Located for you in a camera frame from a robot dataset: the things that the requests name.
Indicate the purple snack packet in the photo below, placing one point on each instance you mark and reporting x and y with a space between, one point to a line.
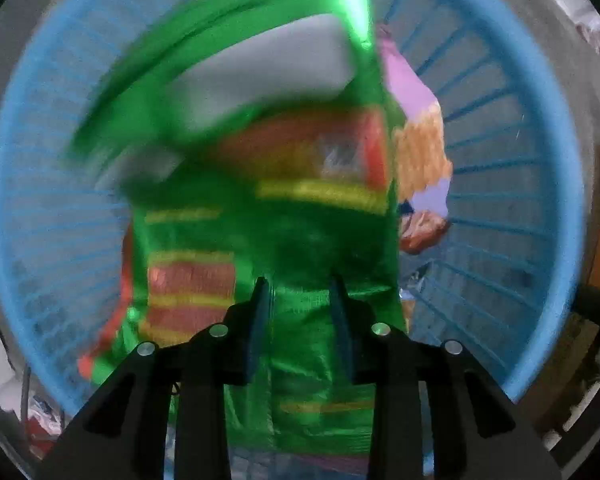
420 160

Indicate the blue plastic wastebasket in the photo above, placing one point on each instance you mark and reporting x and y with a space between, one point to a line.
555 110

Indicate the green snack bag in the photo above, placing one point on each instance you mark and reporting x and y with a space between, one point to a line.
290 240

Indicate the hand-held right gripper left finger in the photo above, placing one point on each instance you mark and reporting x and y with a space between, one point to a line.
257 330

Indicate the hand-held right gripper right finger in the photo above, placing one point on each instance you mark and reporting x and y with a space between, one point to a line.
341 330

